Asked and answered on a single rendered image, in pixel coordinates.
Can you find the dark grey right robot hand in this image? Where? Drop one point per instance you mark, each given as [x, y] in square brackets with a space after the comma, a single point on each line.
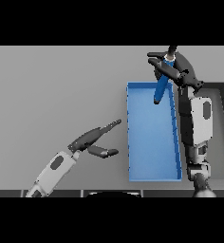
[182, 70]

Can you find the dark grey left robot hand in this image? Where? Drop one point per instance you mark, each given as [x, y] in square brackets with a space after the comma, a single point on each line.
[85, 140]

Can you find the blue pipe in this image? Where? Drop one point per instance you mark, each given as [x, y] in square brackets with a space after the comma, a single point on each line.
[161, 85]

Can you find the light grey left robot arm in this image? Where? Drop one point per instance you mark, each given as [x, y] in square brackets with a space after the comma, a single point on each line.
[53, 172]

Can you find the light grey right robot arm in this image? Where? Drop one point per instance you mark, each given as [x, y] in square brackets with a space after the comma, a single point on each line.
[195, 133]

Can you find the blue bin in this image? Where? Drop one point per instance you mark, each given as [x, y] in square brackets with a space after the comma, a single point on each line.
[152, 133]

